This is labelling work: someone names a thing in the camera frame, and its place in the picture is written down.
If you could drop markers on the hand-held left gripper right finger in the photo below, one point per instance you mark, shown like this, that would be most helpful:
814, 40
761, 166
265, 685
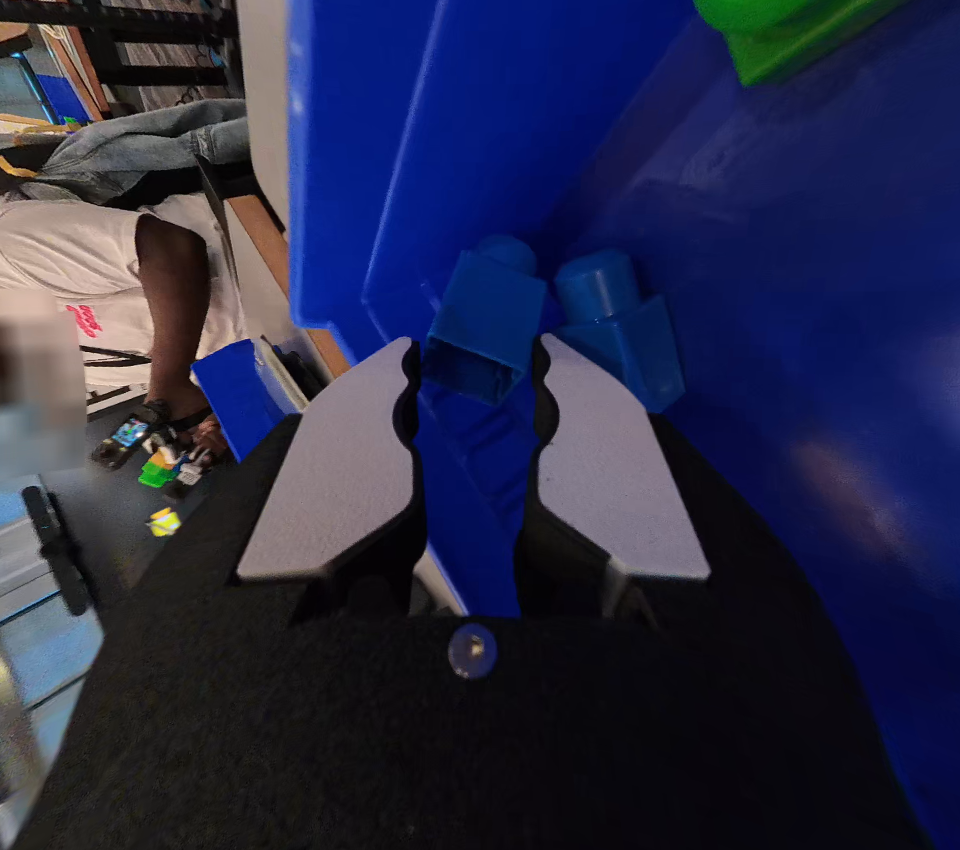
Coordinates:
622, 490

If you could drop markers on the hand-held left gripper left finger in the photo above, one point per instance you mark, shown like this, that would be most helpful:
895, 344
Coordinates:
330, 490

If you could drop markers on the blue one-stud block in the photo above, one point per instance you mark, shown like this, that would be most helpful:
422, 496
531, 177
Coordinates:
630, 348

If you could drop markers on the blue toy block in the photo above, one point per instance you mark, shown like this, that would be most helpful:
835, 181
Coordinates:
487, 318

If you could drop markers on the blue plastic bin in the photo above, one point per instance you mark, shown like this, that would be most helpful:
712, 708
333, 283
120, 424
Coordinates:
232, 393
787, 265

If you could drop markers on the yellow green toy block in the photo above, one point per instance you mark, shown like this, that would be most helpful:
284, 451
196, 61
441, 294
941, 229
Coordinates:
163, 522

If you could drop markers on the denim jacket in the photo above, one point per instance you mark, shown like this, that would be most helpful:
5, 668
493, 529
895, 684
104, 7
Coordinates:
135, 145

